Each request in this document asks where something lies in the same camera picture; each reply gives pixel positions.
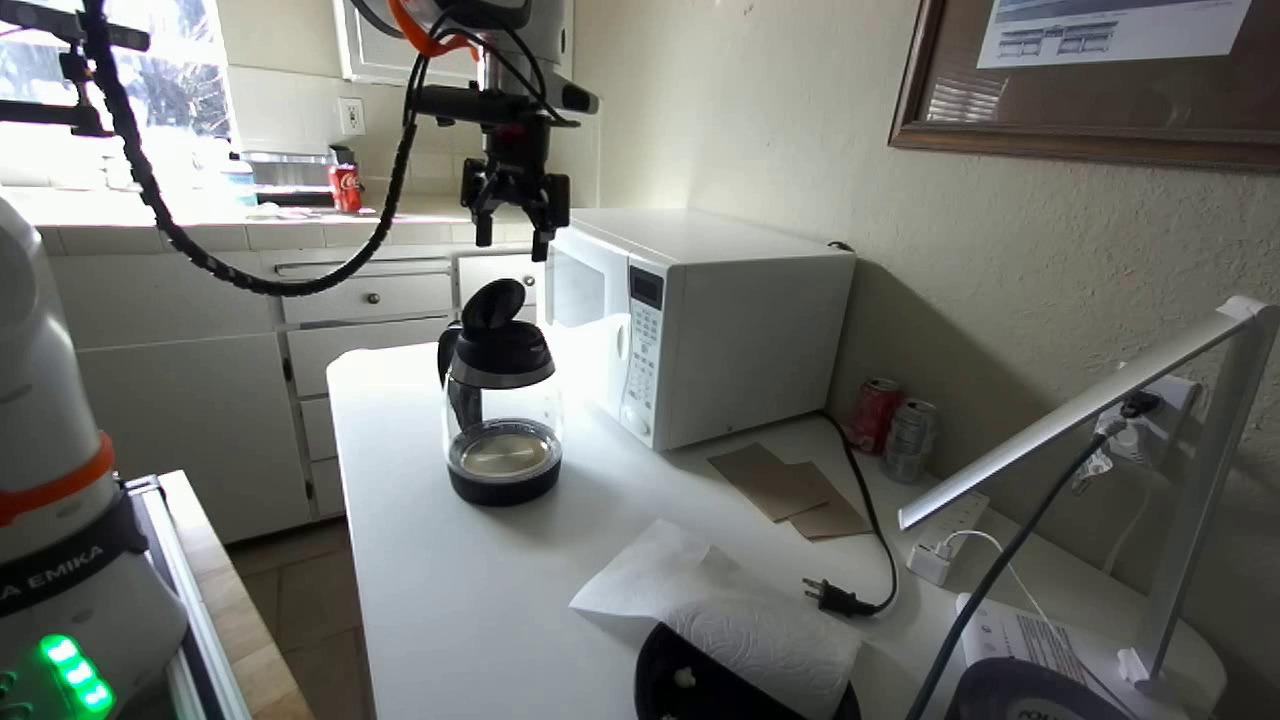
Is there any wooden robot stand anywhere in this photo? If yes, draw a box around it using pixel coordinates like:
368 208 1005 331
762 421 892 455
118 463 319 720

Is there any red soda can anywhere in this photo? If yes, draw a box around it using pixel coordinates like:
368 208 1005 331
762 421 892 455
848 376 906 462

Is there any thin black power cable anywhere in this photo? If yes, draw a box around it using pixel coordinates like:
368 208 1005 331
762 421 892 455
900 388 1161 720

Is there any white charger cable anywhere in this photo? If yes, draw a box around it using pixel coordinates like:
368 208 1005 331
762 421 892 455
906 525 1073 634

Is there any red can with dark top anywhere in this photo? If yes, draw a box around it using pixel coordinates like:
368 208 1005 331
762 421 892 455
323 139 368 221

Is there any metal countertop appliance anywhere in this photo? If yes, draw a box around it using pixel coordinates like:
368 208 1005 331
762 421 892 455
240 147 337 214

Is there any white cabinet drawer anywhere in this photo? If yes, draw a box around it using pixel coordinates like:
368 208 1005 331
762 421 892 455
271 255 459 331

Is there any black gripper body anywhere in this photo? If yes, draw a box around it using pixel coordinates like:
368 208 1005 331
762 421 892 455
454 121 576 226

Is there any brown paper napkin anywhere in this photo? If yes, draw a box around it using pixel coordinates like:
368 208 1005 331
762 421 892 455
705 439 838 529
783 490 879 544

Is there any dark grey round object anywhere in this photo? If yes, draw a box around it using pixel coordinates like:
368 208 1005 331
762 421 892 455
949 647 1145 720

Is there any black kettle lid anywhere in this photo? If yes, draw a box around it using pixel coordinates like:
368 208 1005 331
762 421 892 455
454 272 532 343

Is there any brown framed wall picture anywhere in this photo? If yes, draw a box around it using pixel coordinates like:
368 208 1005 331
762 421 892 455
889 0 1280 175

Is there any white microwave oven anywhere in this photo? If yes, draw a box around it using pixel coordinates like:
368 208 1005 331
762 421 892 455
536 203 861 455

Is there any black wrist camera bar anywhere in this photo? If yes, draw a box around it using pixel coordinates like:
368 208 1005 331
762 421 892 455
401 78 603 131

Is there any silver soda can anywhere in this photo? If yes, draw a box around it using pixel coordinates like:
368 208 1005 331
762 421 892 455
879 392 943 490

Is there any black power cord with plug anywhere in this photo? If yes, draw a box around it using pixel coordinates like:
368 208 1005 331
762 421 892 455
799 407 906 620

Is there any white kitchen cabinet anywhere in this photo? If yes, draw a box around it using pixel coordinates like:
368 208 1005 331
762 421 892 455
37 217 544 547

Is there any white desk lamp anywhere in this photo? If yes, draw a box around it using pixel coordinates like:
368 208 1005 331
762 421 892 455
892 292 1280 715

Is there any black round kettle base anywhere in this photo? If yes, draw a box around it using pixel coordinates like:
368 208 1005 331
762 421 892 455
632 620 865 720

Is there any white paper towel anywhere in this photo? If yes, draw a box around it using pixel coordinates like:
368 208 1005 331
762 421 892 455
568 518 870 720

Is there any glass kettle with black handle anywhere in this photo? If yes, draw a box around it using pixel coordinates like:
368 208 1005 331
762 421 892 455
432 272 568 513

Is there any bright window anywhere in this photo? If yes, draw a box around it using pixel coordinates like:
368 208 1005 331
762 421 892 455
0 0 240 192

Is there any white wall outlet with plugs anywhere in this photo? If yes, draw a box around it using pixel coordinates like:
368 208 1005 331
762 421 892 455
1090 374 1206 473

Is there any black camera mount rod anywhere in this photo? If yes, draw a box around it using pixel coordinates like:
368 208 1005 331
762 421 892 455
0 0 150 139

